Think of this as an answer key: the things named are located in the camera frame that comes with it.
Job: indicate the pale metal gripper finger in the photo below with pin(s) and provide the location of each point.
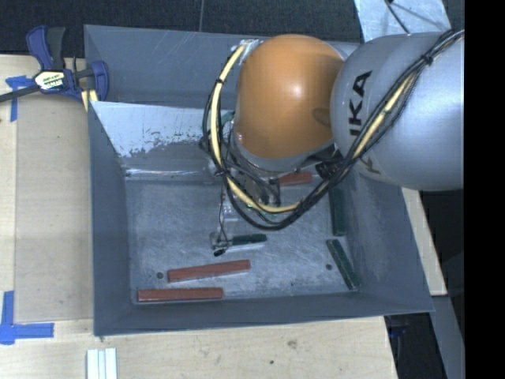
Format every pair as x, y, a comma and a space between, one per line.
219, 238
228, 212

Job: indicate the grey metal bin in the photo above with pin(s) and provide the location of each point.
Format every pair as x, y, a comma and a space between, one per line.
169, 219

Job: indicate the black cylinder on white bracket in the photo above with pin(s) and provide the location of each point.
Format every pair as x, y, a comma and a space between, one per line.
325, 169

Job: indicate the red-brown flat block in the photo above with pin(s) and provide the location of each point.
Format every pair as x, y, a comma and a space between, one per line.
296, 178
209, 271
180, 294

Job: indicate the dark green flat block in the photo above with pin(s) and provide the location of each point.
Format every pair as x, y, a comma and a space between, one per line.
338, 211
344, 265
249, 239

